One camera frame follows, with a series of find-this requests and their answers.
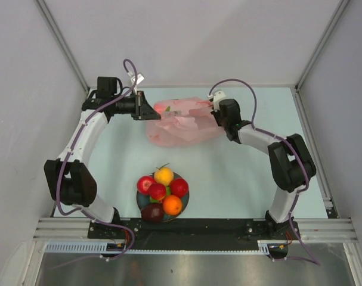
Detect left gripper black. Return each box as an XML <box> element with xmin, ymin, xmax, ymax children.
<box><xmin>112</xmin><ymin>91</ymin><xmax>160</xmax><ymax>121</ymax></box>

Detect red fake strawberry green leaves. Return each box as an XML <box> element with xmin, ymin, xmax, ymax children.
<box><xmin>154</xmin><ymin>101</ymin><xmax>175</xmax><ymax>117</ymax></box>

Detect pink plastic bag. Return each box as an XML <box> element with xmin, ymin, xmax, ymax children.
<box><xmin>146</xmin><ymin>97</ymin><xmax>224</xmax><ymax>147</ymax></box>

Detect orange fake fruit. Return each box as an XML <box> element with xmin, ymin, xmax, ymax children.
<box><xmin>154</xmin><ymin>166</ymin><xmax>174</xmax><ymax>186</ymax></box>

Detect red fake apple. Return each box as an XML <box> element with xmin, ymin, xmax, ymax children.
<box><xmin>137</xmin><ymin>176</ymin><xmax>156</xmax><ymax>195</ymax></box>

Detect green fake star fruit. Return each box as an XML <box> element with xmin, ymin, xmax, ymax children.
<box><xmin>149</xmin><ymin>186</ymin><xmax>171</xmax><ymax>203</ymax></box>

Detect red fake pomegranate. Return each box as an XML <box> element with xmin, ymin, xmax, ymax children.
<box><xmin>169</xmin><ymin>178</ymin><xmax>189</xmax><ymax>198</ymax></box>

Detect dark blue ceramic plate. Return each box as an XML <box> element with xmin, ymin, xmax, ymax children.
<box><xmin>136</xmin><ymin>172</ymin><xmax>190</xmax><ymax>222</ymax></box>

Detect orange fake tangerine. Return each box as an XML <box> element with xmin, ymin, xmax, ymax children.
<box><xmin>162</xmin><ymin>195</ymin><xmax>182</xmax><ymax>216</ymax></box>

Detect dark red fake plum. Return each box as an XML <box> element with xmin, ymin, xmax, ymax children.
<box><xmin>141</xmin><ymin>203</ymin><xmax>165</xmax><ymax>223</ymax></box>

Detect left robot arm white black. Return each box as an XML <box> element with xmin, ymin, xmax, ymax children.
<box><xmin>44</xmin><ymin>77</ymin><xmax>161</xmax><ymax>238</ymax></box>

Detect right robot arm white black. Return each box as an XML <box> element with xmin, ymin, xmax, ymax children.
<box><xmin>209</xmin><ymin>98</ymin><xmax>317</xmax><ymax>239</ymax></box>

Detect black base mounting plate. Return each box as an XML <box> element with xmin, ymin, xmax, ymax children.
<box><xmin>88</xmin><ymin>217</ymin><xmax>301</xmax><ymax>251</ymax></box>

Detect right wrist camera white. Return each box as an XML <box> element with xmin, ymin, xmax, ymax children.
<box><xmin>208</xmin><ymin>90</ymin><xmax>226</xmax><ymax>111</ymax></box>

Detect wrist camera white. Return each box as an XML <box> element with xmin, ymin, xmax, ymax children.
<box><xmin>130</xmin><ymin>73</ymin><xmax>145</xmax><ymax>86</ymax></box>
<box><xmin>208</xmin><ymin>90</ymin><xmax>226</xmax><ymax>111</ymax></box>

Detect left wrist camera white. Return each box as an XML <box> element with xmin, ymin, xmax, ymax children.
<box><xmin>130</xmin><ymin>73</ymin><xmax>145</xmax><ymax>86</ymax></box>

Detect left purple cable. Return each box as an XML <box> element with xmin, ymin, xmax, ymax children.
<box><xmin>55</xmin><ymin>58</ymin><xmax>140</xmax><ymax>265</ymax></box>

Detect white slotted cable duct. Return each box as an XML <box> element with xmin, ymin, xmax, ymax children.
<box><xmin>45</xmin><ymin>241</ymin><xmax>269</xmax><ymax>255</ymax></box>

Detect aluminium front rail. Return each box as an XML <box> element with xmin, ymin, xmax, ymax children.
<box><xmin>33</xmin><ymin>217</ymin><xmax>358</xmax><ymax>243</ymax></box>

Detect left aluminium frame post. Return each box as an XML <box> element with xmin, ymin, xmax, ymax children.
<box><xmin>34</xmin><ymin>0</ymin><xmax>89</xmax><ymax>94</ymax></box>

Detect aluminium frame post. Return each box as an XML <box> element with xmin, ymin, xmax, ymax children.
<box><xmin>295</xmin><ymin>0</ymin><xmax>352</xmax><ymax>92</ymax></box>
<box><xmin>34</xmin><ymin>0</ymin><xmax>89</xmax><ymax>94</ymax></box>

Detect right aluminium frame post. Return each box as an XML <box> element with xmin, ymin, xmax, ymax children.
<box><xmin>295</xmin><ymin>0</ymin><xmax>352</xmax><ymax>92</ymax></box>

